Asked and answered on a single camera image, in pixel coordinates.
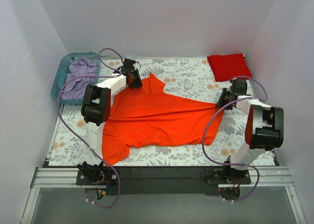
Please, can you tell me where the teal plastic bin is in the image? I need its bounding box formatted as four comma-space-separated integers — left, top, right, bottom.
51, 52, 100, 104

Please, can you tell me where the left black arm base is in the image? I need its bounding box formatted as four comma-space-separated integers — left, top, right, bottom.
76, 162, 118, 186

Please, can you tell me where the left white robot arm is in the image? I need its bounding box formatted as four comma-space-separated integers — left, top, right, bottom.
81, 58, 143, 165

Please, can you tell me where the aluminium rail frame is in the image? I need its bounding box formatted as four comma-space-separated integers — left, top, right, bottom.
22, 166, 306, 224

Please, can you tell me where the crumpled lavender t shirt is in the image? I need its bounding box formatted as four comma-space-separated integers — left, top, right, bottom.
61, 57, 99, 100

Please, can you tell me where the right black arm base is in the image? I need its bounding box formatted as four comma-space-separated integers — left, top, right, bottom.
200, 161, 251, 185

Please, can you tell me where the orange t shirt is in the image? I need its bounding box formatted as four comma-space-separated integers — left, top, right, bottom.
102, 74, 223, 165

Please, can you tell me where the folded red t shirt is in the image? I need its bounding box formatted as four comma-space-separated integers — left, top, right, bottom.
207, 54, 252, 82

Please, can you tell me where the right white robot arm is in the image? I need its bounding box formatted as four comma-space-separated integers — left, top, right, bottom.
216, 76, 284, 184

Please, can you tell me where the floral patterned table mat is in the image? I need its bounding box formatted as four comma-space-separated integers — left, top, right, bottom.
47, 58, 247, 167

